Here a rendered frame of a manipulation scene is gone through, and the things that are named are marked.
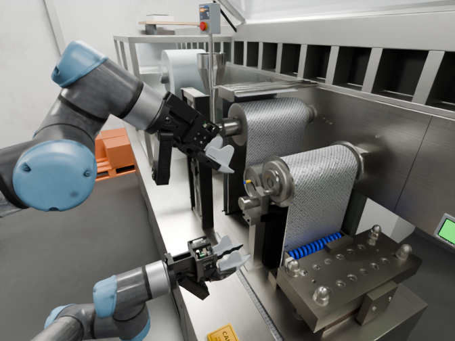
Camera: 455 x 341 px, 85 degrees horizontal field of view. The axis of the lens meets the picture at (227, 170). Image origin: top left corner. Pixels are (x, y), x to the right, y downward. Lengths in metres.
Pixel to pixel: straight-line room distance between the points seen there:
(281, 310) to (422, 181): 0.53
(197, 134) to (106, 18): 3.60
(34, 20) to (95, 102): 3.54
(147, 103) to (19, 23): 3.56
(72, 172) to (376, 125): 0.78
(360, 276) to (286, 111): 0.54
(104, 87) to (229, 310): 0.67
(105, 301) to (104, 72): 0.44
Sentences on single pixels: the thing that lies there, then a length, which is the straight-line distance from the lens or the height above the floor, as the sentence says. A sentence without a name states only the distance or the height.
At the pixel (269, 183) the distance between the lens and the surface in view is 0.70.
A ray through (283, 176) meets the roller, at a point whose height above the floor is 1.29.
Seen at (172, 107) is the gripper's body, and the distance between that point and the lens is 0.47.
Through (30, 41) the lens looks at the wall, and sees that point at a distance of 3.96.
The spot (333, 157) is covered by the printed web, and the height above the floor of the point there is 1.30.
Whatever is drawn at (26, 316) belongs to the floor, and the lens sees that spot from 2.29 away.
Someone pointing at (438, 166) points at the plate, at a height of 1.33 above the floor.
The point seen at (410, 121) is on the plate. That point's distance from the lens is 0.82.
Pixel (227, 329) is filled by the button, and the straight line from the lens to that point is 0.78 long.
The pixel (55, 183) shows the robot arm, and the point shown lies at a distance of 0.32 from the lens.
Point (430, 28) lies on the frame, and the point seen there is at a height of 1.62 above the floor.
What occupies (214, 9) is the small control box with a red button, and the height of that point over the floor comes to 1.69.
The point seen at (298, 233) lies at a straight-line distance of 0.79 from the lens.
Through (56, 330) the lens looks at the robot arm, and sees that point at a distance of 0.67.
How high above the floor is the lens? 1.61
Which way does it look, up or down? 29 degrees down
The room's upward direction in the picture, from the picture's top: straight up
